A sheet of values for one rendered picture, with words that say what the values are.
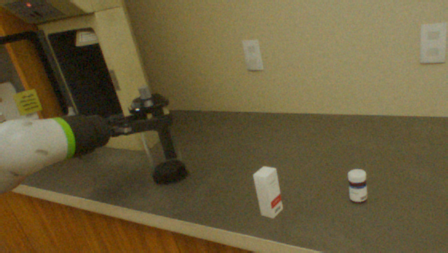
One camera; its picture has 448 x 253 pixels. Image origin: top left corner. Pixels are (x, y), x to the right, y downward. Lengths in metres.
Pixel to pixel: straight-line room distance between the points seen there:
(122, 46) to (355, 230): 0.95
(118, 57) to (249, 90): 0.52
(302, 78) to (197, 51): 0.48
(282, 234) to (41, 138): 0.51
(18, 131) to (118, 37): 0.61
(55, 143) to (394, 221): 0.70
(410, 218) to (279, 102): 0.82
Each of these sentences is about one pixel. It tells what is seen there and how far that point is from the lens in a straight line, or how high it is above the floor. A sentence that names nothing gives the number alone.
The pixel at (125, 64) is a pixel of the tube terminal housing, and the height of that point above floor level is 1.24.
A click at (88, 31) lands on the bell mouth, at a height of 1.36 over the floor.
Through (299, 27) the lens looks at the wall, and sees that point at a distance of 1.35.
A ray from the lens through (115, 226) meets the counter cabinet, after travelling 1.20.
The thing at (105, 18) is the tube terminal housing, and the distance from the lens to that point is 1.31.
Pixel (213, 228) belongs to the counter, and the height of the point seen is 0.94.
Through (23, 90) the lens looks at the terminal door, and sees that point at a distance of 1.51.
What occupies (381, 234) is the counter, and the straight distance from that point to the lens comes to 0.76.
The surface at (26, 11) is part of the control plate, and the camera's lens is 1.46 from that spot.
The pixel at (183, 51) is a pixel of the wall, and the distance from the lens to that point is 1.66.
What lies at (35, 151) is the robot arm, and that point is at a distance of 0.81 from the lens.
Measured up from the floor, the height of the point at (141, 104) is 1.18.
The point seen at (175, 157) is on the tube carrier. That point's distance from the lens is 1.06.
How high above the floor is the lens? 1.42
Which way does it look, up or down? 26 degrees down
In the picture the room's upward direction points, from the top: 11 degrees counter-clockwise
